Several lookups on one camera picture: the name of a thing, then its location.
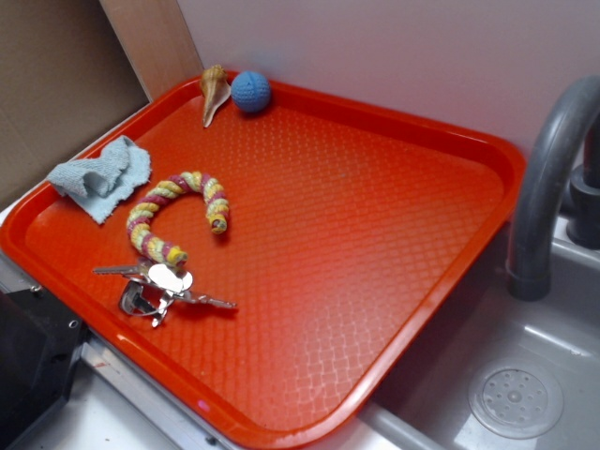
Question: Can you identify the light blue cloth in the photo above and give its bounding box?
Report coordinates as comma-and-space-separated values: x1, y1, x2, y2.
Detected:
47, 136, 151, 225

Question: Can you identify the blue rubber ball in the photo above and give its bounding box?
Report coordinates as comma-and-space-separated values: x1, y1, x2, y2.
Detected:
232, 71, 271, 113

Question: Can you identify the silver key bunch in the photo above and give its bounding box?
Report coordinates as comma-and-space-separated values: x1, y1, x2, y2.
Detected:
93, 260, 237, 328

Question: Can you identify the tan conch seashell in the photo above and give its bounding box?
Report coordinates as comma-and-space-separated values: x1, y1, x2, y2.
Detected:
200, 65, 231, 128

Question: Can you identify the grey toy faucet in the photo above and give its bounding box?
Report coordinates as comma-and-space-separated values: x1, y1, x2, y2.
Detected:
506, 75, 599, 301

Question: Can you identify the light wooden board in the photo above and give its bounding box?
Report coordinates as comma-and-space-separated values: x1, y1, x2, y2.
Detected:
100, 0, 203, 101

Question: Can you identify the grey toy sink basin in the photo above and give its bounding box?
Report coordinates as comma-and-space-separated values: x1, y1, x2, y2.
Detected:
360, 232, 599, 449

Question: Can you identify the grey sink drain strainer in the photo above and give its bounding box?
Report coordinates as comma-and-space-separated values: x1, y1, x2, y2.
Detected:
468, 358, 564, 440

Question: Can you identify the black faucet knob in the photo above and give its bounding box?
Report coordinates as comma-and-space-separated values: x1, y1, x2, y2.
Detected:
567, 118, 599, 249

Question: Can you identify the pink yellow twisted rope toy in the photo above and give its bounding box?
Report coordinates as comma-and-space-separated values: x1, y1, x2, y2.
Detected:
126, 172, 230, 268

